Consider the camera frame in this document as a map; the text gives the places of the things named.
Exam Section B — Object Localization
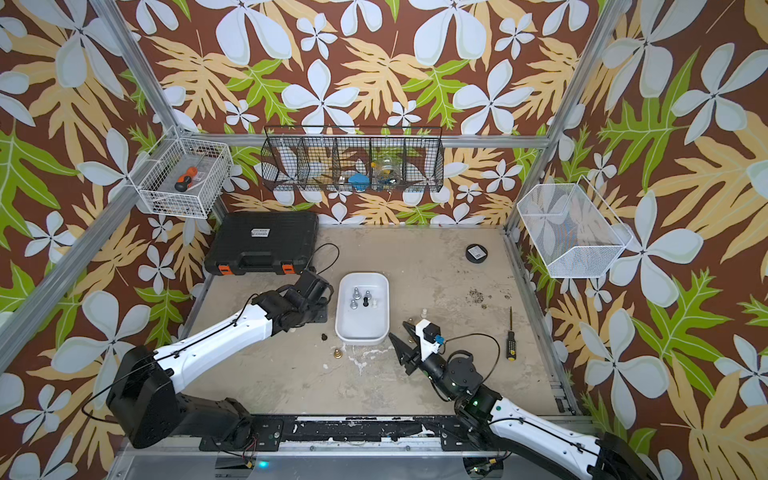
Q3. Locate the clear plastic container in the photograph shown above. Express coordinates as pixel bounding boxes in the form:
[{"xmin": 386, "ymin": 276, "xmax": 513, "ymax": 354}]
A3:
[{"xmin": 372, "ymin": 155, "xmax": 401, "ymax": 188}]

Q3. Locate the red black screwdriver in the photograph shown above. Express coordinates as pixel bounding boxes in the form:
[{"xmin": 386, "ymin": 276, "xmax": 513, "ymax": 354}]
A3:
[{"xmin": 174, "ymin": 167, "xmax": 198, "ymax": 193}]

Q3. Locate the black round tape disc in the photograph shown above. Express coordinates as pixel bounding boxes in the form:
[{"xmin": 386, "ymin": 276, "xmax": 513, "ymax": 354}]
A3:
[{"xmin": 465, "ymin": 244, "xmax": 488, "ymax": 264}]

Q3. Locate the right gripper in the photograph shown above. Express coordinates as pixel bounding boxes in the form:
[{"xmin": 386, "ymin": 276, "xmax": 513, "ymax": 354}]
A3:
[{"xmin": 390, "ymin": 323, "xmax": 460, "ymax": 404}]

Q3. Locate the yellow black screwdriver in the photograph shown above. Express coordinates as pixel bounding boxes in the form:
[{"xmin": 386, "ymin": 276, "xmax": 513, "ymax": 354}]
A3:
[{"xmin": 506, "ymin": 307, "xmax": 517, "ymax": 361}]

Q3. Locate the white wire basket right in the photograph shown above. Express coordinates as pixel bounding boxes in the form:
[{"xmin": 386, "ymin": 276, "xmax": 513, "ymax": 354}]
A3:
[{"xmin": 517, "ymin": 176, "xmax": 633, "ymax": 279}]

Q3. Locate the white wire basket left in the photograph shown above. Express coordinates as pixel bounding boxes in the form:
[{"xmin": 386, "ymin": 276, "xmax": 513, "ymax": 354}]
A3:
[{"xmin": 131, "ymin": 127, "xmax": 233, "ymax": 219}]

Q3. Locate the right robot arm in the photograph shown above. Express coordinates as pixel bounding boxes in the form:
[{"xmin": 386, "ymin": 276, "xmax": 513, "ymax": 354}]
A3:
[{"xmin": 388, "ymin": 320, "xmax": 657, "ymax": 479}]

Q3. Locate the blue object in basket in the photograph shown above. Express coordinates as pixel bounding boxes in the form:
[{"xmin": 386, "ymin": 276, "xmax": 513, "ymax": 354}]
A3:
[{"xmin": 348, "ymin": 173, "xmax": 370, "ymax": 192}]

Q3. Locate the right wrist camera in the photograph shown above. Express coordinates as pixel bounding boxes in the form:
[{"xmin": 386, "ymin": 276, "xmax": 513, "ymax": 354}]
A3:
[{"xmin": 415, "ymin": 319, "xmax": 445, "ymax": 362}]

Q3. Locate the white plastic storage box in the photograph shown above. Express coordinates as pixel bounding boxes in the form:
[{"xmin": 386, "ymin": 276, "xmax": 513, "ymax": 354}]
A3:
[{"xmin": 335, "ymin": 272, "xmax": 390, "ymax": 346}]

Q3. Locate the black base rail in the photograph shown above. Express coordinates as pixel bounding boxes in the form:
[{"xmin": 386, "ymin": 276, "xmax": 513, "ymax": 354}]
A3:
[{"xmin": 199, "ymin": 414, "xmax": 509, "ymax": 453}]

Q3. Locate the black tool case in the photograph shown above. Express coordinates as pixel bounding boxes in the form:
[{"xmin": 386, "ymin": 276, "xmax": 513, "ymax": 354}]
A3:
[{"xmin": 204, "ymin": 211, "xmax": 319, "ymax": 276}]

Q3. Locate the black wire basket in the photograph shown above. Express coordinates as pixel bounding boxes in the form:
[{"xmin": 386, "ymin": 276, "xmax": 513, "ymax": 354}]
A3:
[{"xmin": 259, "ymin": 126, "xmax": 445, "ymax": 193}]

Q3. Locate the white wire basket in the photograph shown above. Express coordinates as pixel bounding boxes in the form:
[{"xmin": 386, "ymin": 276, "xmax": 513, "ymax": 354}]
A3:
[
  {"xmin": 131, "ymin": 127, "xmax": 233, "ymax": 219},
  {"xmin": 517, "ymin": 176, "xmax": 633, "ymax": 279}
]

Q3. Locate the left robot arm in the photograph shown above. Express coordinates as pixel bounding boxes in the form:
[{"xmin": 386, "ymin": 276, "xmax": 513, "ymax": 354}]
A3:
[{"xmin": 106, "ymin": 270, "xmax": 334, "ymax": 450}]

